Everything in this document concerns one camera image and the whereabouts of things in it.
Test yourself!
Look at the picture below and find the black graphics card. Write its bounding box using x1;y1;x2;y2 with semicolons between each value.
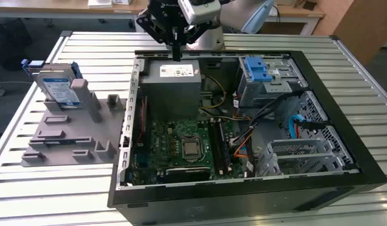
164;166;210;183

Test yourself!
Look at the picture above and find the CPU socket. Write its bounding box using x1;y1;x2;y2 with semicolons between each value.
178;135;205;163

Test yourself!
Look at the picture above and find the orange wire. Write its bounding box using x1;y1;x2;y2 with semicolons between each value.
233;135;253;158

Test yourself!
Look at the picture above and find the RAM stick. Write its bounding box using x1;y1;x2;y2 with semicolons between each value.
218;122;233;174

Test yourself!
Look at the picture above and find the black PC case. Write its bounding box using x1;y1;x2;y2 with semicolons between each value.
106;49;387;226

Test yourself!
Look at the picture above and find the metal disk bay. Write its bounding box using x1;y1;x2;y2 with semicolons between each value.
257;137;353;176

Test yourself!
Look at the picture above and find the grey power supply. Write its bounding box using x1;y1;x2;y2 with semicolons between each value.
138;58;202;121

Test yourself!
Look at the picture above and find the yellow wire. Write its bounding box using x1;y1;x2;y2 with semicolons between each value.
198;74;226;110

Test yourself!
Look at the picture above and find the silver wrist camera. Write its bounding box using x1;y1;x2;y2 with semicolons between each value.
177;0;221;25

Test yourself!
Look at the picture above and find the short wooden desk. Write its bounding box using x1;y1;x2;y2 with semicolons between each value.
258;4;325;36

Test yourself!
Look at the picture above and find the black wire bundle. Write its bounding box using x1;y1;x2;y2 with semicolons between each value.
233;94;304;142

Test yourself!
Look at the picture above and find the large white box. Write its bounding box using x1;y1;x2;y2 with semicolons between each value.
88;0;112;9

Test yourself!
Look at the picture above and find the hard disk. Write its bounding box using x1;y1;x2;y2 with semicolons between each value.
20;60;84;110

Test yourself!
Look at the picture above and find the blue plastic latch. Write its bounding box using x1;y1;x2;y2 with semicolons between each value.
242;56;273;82

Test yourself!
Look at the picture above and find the blue wire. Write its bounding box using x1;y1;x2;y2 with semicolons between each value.
286;112;313;140

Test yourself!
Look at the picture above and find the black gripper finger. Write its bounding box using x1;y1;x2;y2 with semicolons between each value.
134;9;178;62
177;21;213;63

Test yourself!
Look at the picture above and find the metal optical drive cage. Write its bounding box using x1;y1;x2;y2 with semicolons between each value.
236;56;309;108

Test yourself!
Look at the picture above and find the black wire with connector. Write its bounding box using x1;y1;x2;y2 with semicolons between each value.
301;120;330;130

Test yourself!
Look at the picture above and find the long wooden desk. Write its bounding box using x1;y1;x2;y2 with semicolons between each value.
0;0;149;32

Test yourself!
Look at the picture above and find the black bin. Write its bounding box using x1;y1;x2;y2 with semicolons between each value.
0;17;33;71

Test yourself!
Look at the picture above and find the red wire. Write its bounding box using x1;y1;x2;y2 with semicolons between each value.
136;96;148;148

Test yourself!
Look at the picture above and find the wooden cabinet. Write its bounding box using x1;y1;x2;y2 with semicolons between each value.
312;0;387;66

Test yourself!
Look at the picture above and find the silver CPU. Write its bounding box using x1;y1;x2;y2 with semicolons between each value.
181;141;200;157

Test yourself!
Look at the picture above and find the grey parts rack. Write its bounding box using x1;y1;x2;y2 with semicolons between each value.
20;79;128;168

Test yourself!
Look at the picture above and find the green motherboard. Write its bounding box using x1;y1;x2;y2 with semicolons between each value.
129;119;244;184

